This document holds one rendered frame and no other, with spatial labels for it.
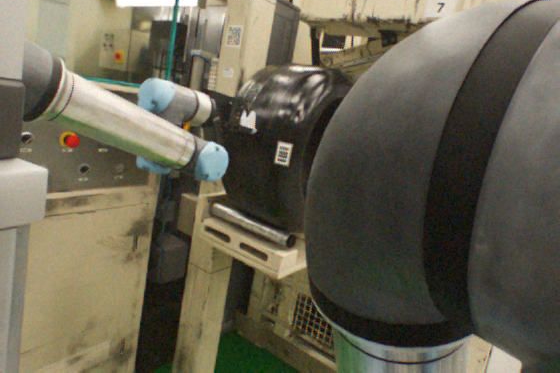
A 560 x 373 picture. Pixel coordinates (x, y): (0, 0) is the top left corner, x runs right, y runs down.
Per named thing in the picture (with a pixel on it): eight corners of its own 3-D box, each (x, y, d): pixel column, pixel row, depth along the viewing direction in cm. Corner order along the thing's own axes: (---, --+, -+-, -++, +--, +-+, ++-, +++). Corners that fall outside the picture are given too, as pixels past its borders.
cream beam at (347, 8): (297, 20, 154) (304, -19, 151) (328, 35, 174) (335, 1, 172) (459, 25, 119) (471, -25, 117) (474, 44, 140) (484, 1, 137)
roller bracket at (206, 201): (194, 220, 137) (198, 194, 135) (264, 207, 169) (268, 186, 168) (201, 224, 135) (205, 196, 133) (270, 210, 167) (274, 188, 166)
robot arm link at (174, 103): (130, 112, 82) (139, 73, 81) (171, 122, 91) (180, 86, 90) (153, 119, 77) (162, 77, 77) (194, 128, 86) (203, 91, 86)
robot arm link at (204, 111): (194, 124, 86) (171, 118, 91) (209, 128, 90) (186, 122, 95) (202, 91, 86) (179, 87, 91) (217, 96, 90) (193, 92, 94)
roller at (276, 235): (219, 201, 141) (216, 213, 141) (211, 201, 137) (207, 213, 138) (298, 234, 121) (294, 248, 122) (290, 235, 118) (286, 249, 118)
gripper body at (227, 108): (250, 102, 99) (217, 90, 89) (242, 135, 100) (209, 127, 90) (229, 98, 104) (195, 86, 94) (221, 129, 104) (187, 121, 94)
